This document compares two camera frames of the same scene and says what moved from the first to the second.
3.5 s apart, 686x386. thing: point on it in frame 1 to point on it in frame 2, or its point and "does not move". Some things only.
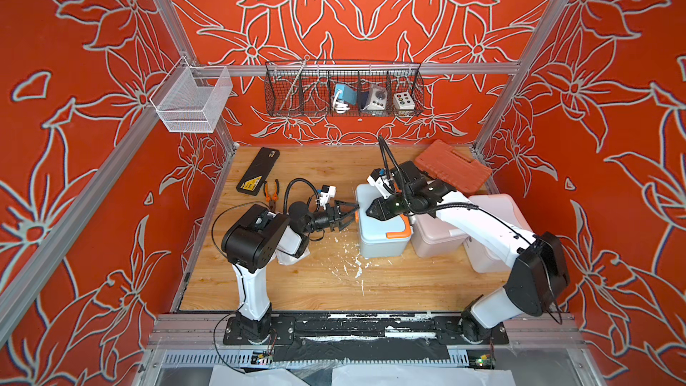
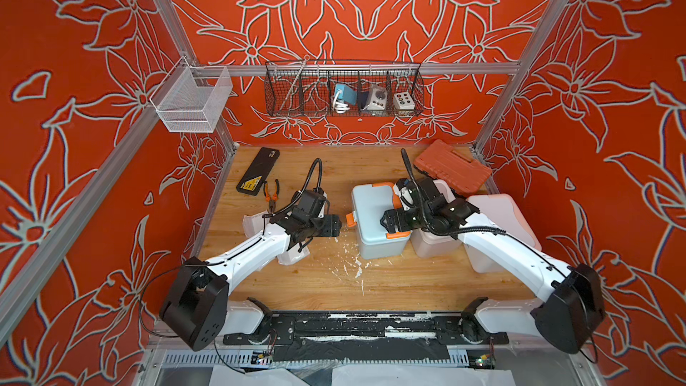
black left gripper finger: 345,208 to 331,226
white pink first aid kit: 484,259 does not move
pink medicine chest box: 431,237 does not move
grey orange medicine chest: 388,238 does not move
